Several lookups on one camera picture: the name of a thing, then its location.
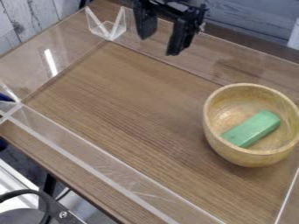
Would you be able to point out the black table leg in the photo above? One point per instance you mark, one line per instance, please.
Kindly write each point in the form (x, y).
(49, 184)

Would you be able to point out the blue object at left edge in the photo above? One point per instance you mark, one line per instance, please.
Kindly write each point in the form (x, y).
(5, 98)

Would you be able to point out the green rectangular block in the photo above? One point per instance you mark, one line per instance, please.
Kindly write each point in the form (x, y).
(252, 129)

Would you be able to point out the brown wooden bowl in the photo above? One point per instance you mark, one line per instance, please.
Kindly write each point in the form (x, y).
(232, 104)

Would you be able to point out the black metal base plate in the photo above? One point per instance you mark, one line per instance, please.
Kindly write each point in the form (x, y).
(53, 213)

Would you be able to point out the clear acrylic barrier wall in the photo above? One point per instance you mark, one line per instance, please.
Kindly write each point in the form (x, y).
(106, 114)

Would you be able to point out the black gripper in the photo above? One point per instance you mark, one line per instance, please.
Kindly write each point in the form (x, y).
(186, 16)

